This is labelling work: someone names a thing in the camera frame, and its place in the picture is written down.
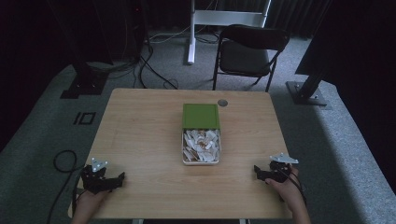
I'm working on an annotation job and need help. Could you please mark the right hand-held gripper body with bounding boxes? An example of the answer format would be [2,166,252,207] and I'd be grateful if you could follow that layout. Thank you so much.
[264,152,300,184]

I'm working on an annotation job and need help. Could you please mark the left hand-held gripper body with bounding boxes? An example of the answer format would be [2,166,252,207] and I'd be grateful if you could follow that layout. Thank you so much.
[80,157,117,195]

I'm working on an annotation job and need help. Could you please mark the green lidded tray of packets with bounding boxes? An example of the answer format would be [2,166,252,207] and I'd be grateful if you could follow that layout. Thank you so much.
[181,127,222,166]

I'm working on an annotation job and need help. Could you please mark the green drawer box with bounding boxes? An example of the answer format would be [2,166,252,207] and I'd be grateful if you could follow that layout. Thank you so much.
[181,103,221,131]

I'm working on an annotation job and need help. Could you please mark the person's left hand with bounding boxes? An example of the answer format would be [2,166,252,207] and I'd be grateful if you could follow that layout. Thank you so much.
[75,188,112,217]

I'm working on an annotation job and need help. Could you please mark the person's right hand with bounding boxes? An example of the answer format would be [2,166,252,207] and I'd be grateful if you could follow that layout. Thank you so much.
[264,167,303,203]

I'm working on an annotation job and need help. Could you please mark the pile of white paper scraps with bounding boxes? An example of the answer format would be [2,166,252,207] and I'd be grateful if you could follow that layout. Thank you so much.
[183,129,220,162]

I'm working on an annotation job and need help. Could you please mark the black stand with dark panel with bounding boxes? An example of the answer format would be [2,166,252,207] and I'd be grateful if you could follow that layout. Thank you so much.
[285,0,396,107]

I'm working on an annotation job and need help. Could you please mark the black folding chair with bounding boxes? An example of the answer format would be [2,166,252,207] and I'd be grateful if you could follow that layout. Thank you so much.
[212,24,290,93]

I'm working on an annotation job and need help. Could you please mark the white metal stand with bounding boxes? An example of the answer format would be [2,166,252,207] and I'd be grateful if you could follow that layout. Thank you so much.
[186,0,273,65]

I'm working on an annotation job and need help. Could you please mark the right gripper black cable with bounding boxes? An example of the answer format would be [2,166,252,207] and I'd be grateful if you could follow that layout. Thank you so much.
[277,167,308,207]

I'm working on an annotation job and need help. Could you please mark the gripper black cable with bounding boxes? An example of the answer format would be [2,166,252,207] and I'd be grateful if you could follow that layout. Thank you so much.
[277,167,308,207]
[46,149,87,224]

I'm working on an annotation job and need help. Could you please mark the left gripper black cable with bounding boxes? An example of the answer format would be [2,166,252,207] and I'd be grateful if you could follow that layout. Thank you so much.
[46,149,87,224]

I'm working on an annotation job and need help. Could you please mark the black stand with base plate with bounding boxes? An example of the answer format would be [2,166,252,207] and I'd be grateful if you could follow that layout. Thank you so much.
[46,0,109,100]

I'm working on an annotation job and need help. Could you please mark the black floor cables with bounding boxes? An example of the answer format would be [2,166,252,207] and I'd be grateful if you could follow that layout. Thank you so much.
[87,18,219,91]

